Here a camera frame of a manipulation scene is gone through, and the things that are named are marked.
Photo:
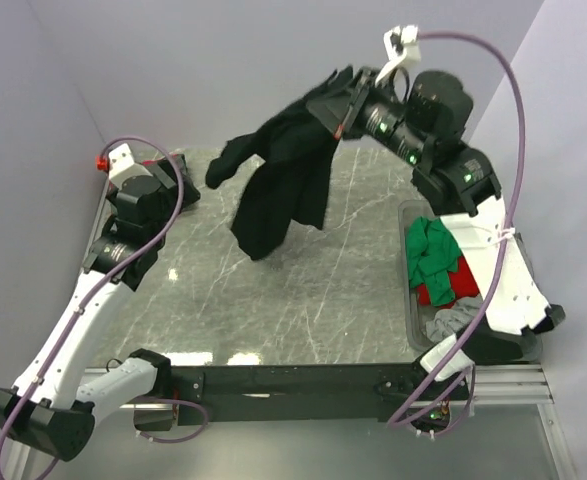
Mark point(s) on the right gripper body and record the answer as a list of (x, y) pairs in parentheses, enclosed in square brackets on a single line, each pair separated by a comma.
[(355, 105)]

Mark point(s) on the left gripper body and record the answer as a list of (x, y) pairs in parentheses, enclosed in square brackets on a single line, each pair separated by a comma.
[(170, 194)]

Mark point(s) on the black t-shirt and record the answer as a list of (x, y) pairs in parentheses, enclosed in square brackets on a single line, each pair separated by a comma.
[(292, 184)]

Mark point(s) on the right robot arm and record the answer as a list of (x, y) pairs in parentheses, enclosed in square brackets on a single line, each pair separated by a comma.
[(461, 186)]

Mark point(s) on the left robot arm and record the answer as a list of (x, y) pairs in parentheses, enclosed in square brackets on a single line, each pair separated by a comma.
[(49, 408)]

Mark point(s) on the green t-shirt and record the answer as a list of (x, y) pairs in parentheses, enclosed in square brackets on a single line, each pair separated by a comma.
[(432, 254)]

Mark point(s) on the red t-shirt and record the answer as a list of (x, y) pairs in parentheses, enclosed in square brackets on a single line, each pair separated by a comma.
[(462, 284)]

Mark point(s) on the gray t-shirt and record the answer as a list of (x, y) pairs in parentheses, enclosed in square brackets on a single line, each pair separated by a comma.
[(448, 321)]

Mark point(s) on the clear plastic bin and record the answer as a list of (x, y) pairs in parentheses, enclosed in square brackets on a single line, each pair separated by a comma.
[(413, 300)]

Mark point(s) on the black base beam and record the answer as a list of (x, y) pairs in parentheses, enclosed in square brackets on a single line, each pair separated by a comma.
[(294, 392)]

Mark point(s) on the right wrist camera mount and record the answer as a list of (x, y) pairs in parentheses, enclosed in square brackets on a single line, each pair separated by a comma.
[(402, 50)]

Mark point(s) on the aluminium rail frame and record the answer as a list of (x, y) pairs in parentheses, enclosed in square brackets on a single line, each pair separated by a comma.
[(516, 384)]

